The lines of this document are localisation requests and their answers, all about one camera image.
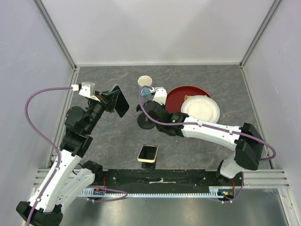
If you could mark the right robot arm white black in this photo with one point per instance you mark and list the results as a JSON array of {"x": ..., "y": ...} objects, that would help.
[{"x": 244, "y": 141}]

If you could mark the white paper plate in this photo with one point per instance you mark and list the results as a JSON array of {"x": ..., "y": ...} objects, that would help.
[{"x": 201, "y": 107}]

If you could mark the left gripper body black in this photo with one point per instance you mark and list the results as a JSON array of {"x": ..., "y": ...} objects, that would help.
[{"x": 102, "y": 100}]

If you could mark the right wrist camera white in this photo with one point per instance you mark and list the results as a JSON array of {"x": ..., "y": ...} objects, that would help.
[{"x": 159, "y": 95}]

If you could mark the dark phone with grey case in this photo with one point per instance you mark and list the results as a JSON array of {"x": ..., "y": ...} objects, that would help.
[{"x": 122, "y": 106}]

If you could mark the black round-base phone holder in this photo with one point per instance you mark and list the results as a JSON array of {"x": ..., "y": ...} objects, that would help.
[{"x": 143, "y": 121}]

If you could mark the red round tray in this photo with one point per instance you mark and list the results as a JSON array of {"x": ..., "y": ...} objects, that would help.
[{"x": 175, "y": 98}]

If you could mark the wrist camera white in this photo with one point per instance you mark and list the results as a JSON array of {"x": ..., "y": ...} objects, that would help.
[
  {"x": 85, "y": 89},
  {"x": 159, "y": 95}
]

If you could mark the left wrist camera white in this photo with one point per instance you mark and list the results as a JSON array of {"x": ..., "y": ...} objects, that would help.
[{"x": 85, "y": 89}]

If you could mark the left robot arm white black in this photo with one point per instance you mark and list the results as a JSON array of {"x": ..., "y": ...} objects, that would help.
[{"x": 48, "y": 204}]

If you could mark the grey slotted cable duct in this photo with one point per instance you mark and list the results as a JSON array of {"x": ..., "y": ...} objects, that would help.
[{"x": 93, "y": 193}]

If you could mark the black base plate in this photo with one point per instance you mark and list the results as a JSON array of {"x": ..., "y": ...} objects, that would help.
[{"x": 164, "y": 181}]

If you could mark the black folding phone stand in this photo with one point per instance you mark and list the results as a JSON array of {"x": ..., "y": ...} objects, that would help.
[{"x": 149, "y": 166}]

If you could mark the blue mug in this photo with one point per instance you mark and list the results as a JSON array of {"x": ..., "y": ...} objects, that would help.
[{"x": 145, "y": 86}]

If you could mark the phone with beige case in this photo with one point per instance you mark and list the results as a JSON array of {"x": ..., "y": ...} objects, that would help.
[{"x": 148, "y": 154}]

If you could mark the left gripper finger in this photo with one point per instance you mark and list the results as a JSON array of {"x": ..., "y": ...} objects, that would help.
[
  {"x": 113, "y": 92},
  {"x": 111, "y": 103}
]

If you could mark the aluminium frame rail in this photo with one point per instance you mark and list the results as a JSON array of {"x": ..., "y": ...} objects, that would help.
[{"x": 265, "y": 179}]

